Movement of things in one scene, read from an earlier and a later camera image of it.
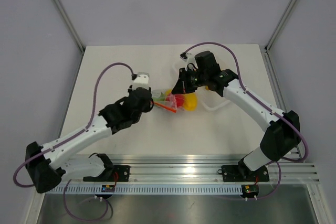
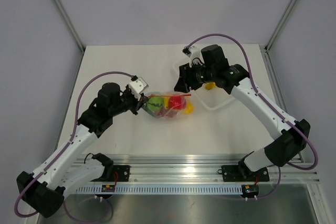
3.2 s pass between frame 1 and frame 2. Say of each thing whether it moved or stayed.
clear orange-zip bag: moved
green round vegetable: moved
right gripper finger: stayed
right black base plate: stayed
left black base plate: stayed
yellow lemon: moved
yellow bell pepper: moved
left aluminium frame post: stayed
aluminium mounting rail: stayed
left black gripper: moved
